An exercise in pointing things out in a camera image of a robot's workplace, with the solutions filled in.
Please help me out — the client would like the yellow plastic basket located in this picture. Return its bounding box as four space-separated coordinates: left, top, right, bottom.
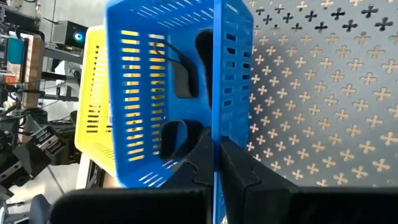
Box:
74 25 118 178

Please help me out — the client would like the black computer tower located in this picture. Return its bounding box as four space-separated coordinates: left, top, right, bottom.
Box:
51 20 90 50

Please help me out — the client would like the blue plastic basket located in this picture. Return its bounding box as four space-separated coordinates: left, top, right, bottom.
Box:
104 0 255 224

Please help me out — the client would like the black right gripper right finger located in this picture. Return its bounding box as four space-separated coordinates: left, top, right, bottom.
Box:
220 136 299 224

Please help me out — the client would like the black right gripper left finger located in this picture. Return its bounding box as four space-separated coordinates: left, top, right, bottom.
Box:
167 129 216 189

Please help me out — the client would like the wooden board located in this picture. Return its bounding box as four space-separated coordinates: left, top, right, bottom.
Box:
23 32 47 109

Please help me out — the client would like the grey perforated metal shelf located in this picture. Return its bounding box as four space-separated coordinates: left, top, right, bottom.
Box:
245 0 398 188

